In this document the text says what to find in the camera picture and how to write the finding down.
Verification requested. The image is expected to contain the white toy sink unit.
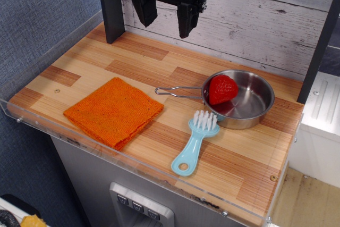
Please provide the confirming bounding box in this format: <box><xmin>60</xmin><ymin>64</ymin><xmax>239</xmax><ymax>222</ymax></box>
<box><xmin>288</xmin><ymin>72</ymin><xmax>339</xmax><ymax>187</ymax></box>

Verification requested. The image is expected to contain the orange knitted towel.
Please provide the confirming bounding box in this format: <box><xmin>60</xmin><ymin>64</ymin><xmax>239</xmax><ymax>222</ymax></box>
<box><xmin>64</xmin><ymin>78</ymin><xmax>164</xmax><ymax>151</ymax></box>

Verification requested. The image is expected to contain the light blue dish brush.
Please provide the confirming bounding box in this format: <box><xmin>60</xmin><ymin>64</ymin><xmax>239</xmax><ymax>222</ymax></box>
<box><xmin>171</xmin><ymin>110</ymin><xmax>220</xmax><ymax>176</ymax></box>

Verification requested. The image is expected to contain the silver dispenser panel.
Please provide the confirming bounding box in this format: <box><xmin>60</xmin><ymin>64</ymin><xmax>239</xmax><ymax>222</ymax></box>
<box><xmin>109</xmin><ymin>182</ymin><xmax>175</xmax><ymax>226</ymax></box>

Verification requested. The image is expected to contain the clear acrylic table guard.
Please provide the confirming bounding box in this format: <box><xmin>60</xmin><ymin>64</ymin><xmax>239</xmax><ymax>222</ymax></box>
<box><xmin>1</xmin><ymin>9</ymin><xmax>302</xmax><ymax>226</ymax></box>

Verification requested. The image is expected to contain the red toy strawberry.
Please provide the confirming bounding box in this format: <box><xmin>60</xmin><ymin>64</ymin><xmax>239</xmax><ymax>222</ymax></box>
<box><xmin>209</xmin><ymin>74</ymin><xmax>239</xmax><ymax>105</ymax></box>

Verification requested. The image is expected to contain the dark grey left post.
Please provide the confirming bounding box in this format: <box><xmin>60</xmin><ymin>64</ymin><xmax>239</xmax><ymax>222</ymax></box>
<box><xmin>100</xmin><ymin>0</ymin><xmax>125</xmax><ymax>44</ymax></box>

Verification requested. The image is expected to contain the stainless steel pot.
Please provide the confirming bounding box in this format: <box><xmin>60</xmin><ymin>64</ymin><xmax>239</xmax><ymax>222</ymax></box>
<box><xmin>155</xmin><ymin>70</ymin><xmax>275</xmax><ymax>129</ymax></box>

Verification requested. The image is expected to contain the yellow object at corner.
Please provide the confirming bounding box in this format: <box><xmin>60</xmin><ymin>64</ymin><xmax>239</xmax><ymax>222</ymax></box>
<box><xmin>20</xmin><ymin>215</ymin><xmax>47</xmax><ymax>227</ymax></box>

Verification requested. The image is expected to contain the dark grey post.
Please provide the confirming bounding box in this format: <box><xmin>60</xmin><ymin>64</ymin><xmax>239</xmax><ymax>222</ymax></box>
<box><xmin>297</xmin><ymin>0</ymin><xmax>339</xmax><ymax>104</ymax></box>
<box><xmin>100</xmin><ymin>0</ymin><xmax>125</xmax><ymax>44</ymax></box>

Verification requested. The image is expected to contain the dark grey right post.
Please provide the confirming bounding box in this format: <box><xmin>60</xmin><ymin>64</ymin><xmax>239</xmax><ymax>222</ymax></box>
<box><xmin>297</xmin><ymin>0</ymin><xmax>339</xmax><ymax>104</ymax></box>

